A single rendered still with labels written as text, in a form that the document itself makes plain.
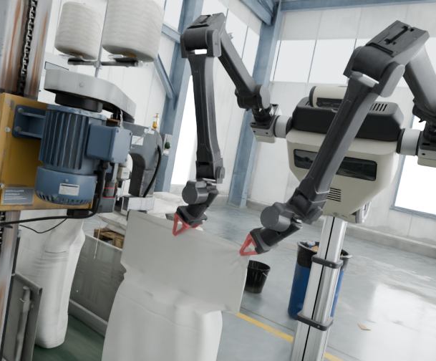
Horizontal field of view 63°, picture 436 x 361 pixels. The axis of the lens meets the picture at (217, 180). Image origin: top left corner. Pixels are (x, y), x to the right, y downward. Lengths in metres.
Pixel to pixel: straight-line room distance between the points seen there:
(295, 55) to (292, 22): 0.92
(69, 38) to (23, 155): 0.42
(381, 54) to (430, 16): 8.96
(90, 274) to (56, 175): 1.12
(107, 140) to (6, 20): 0.43
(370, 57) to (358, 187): 0.64
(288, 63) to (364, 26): 2.00
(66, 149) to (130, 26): 0.39
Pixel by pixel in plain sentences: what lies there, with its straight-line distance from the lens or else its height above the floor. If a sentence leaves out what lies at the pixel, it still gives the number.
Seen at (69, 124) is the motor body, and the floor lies 1.29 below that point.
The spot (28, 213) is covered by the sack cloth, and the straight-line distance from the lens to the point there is 1.78.
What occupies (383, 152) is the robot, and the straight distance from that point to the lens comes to 1.27.
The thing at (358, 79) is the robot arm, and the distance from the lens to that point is 0.83.
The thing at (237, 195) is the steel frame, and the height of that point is 0.29.
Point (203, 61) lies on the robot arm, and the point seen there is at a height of 1.53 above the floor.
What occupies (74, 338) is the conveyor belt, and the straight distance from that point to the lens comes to 1.81.
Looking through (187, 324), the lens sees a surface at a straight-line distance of 1.14.
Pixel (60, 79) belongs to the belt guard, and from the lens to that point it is 0.97.
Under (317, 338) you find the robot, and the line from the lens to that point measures 1.61.
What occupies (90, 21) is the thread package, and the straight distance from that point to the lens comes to 1.33.
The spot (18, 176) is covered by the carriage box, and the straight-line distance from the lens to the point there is 1.12.
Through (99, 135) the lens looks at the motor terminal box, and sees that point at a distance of 0.94.
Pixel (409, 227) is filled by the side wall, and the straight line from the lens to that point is 8.96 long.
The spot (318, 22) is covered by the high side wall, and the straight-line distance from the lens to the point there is 10.33.
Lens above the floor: 1.28
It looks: 4 degrees down
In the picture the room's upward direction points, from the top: 11 degrees clockwise
